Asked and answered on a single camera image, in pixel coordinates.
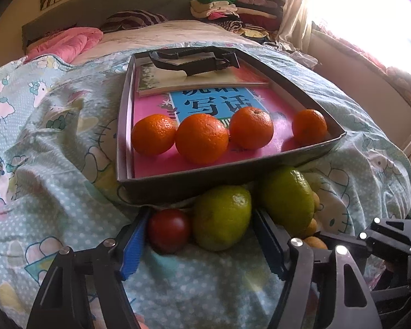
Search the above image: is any black plastic gripper part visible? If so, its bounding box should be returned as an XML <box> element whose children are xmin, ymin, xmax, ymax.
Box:
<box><xmin>149</xmin><ymin>46</ymin><xmax>240</xmax><ymax>76</ymax></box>

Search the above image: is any smaller green citrus fruit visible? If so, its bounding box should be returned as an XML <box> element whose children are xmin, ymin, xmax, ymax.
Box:
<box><xmin>193</xmin><ymin>186</ymin><xmax>252</xmax><ymax>252</ymax></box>

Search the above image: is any hello kitty blue quilt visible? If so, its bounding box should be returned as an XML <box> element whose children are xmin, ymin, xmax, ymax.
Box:
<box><xmin>0</xmin><ymin>47</ymin><xmax>411</xmax><ymax>328</ymax></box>

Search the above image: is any red tomato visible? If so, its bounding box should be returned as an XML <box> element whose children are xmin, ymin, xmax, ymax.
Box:
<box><xmin>147</xmin><ymin>209</ymin><xmax>191</xmax><ymax>254</ymax></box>

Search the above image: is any grey green headboard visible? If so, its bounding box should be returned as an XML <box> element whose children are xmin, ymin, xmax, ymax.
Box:
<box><xmin>21</xmin><ymin>0</ymin><xmax>191</xmax><ymax>49</ymax></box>

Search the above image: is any grey shallow tray box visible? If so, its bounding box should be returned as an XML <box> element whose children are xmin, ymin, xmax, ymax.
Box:
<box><xmin>116</xmin><ymin>48</ymin><xmax>346</xmax><ymax>206</ymax></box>

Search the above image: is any pink chinese workbook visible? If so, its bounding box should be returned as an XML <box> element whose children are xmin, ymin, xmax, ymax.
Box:
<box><xmin>133</xmin><ymin>87</ymin><xmax>330</xmax><ymax>179</ymax></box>

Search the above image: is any orange mandarin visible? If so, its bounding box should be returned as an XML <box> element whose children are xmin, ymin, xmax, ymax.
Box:
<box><xmin>229</xmin><ymin>106</ymin><xmax>274</xmax><ymax>150</ymax></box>
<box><xmin>175</xmin><ymin>114</ymin><xmax>229</xmax><ymax>166</ymax></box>
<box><xmin>131</xmin><ymin>114</ymin><xmax>177</xmax><ymax>157</ymax></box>
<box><xmin>292</xmin><ymin>109</ymin><xmax>328</xmax><ymax>146</ymax></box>

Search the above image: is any pile of folded clothes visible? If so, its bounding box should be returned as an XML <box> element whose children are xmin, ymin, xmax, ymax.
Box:
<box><xmin>190</xmin><ymin>0</ymin><xmax>285</xmax><ymax>44</ymax></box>

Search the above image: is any cream curtain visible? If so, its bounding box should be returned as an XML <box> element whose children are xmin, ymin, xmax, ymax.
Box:
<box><xmin>276</xmin><ymin>0</ymin><xmax>312</xmax><ymax>52</ymax></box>

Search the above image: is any large green citrus fruit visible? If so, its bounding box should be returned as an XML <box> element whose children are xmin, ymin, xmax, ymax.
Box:
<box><xmin>260</xmin><ymin>166</ymin><xmax>315</xmax><ymax>236</ymax></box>

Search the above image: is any striped purple pillow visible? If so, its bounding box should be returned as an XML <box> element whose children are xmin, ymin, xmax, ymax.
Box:
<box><xmin>98</xmin><ymin>10</ymin><xmax>168</xmax><ymax>33</ymax></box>

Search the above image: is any pink folded blanket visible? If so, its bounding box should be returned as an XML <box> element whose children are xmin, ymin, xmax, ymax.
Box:
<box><xmin>25</xmin><ymin>27</ymin><xmax>104</xmax><ymax>64</ymax></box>

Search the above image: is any green yellow thin book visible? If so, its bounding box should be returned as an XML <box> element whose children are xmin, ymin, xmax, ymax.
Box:
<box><xmin>137</xmin><ymin>63</ymin><xmax>269</xmax><ymax>96</ymax></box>

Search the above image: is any white plastic bag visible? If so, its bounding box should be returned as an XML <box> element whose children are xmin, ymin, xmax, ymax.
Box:
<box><xmin>263</xmin><ymin>41</ymin><xmax>318</xmax><ymax>70</ymax></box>

